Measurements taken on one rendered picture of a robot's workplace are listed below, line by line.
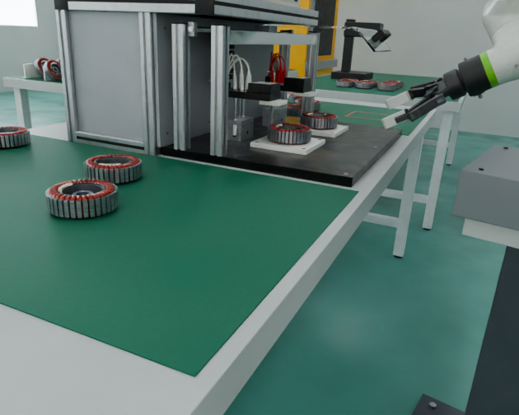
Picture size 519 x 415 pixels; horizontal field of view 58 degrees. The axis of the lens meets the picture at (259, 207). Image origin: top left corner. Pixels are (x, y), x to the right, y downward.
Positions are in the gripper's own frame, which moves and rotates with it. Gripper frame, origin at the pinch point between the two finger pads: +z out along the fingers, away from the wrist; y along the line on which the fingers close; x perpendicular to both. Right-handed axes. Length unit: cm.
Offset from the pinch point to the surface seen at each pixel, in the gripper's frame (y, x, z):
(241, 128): -23.5, 20.3, 29.7
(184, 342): -102, 23, 4
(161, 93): -35, 39, 36
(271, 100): -21.7, 22.9, 19.2
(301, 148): -29.6, 11.0, 15.3
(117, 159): -56, 34, 40
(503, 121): 459, -232, -13
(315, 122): -4.2, 7.8, 18.8
